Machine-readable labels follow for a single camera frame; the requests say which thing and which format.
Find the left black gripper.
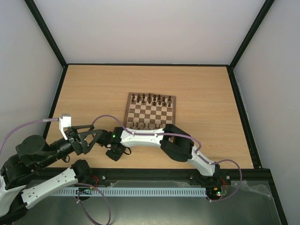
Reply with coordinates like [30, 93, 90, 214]
[39, 124, 104, 168]

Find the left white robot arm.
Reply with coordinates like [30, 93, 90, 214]
[0, 125, 101, 225]

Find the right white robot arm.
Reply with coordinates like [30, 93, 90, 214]
[88, 124, 221, 184]

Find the wooden chess board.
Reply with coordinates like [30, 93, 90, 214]
[123, 92, 176, 130]

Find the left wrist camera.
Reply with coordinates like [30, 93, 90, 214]
[59, 114, 71, 140]

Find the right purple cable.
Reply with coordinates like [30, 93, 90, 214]
[91, 114, 243, 203]

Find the purple cable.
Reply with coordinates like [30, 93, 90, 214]
[0, 118, 113, 225]
[91, 114, 243, 203]

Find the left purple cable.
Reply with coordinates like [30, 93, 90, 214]
[0, 118, 113, 225]

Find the white slotted cable duct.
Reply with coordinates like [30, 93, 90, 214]
[51, 187, 207, 197]

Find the black enclosure frame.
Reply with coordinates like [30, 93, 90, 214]
[4, 0, 289, 225]

